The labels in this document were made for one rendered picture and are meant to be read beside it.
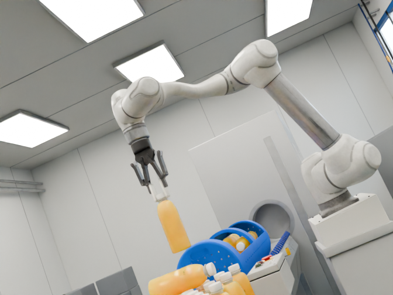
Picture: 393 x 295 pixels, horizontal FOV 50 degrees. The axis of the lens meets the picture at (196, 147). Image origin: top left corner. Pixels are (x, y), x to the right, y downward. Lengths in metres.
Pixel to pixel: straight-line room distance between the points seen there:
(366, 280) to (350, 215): 0.27
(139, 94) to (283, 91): 0.65
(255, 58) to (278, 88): 0.16
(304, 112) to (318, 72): 5.39
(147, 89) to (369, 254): 1.16
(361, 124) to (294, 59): 1.49
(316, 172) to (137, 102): 0.91
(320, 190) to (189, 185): 5.08
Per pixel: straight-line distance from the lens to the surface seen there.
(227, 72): 1.87
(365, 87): 7.22
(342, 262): 1.94
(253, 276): 1.33
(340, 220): 1.93
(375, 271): 1.97
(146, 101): 1.44
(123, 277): 5.57
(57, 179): 7.73
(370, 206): 1.95
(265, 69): 1.75
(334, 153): 1.82
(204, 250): 1.74
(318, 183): 1.97
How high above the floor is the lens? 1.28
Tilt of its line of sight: 10 degrees up
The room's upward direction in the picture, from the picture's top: 23 degrees counter-clockwise
